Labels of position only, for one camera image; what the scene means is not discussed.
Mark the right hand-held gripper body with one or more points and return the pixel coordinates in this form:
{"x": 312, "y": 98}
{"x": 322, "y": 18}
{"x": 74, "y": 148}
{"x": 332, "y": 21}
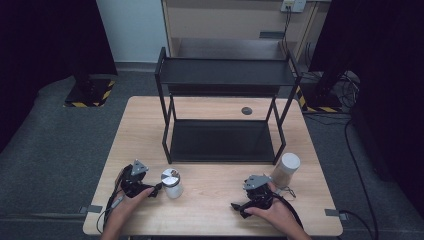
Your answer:
{"x": 258, "y": 195}

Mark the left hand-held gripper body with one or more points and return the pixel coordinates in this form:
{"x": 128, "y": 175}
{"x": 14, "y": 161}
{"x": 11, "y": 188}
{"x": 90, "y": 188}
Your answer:
{"x": 132, "y": 185}

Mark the glass jar with silver lid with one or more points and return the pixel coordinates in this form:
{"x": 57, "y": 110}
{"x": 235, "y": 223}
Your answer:
{"x": 172, "y": 185}

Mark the beige jar with white lid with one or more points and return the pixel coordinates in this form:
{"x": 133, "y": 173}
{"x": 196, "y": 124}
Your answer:
{"x": 286, "y": 170}

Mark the black two-tier metal rack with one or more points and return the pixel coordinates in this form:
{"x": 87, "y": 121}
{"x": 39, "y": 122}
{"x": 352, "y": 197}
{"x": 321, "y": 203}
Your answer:
{"x": 221, "y": 141}

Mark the person's left hand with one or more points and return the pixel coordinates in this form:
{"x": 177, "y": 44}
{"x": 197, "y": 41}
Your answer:
{"x": 126, "y": 210}

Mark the person's right hand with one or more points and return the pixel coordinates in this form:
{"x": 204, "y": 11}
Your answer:
{"x": 280, "y": 213}

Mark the grey round table grommet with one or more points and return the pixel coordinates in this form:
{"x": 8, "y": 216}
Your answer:
{"x": 246, "y": 111}

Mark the black stand base hazard stripes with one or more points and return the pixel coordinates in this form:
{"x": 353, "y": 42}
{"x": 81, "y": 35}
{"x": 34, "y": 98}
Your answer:
{"x": 320, "y": 100}
{"x": 88, "y": 93}

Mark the grey metal plate on cabinet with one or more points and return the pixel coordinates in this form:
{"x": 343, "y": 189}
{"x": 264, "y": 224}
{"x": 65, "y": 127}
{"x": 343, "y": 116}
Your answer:
{"x": 271, "y": 34}

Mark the black curtain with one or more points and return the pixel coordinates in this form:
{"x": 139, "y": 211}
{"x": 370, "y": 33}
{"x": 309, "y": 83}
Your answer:
{"x": 43, "y": 50}
{"x": 390, "y": 83}

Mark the light wooden cabinet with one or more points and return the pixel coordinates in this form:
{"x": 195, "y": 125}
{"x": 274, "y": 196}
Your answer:
{"x": 230, "y": 23}

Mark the grey table edge bracket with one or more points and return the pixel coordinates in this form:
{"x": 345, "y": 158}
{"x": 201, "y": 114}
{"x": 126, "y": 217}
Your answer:
{"x": 334, "y": 213}
{"x": 91, "y": 209}

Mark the white wall power outlet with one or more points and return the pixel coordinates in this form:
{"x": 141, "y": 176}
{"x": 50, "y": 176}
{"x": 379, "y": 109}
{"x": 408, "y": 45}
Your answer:
{"x": 293, "y": 5}

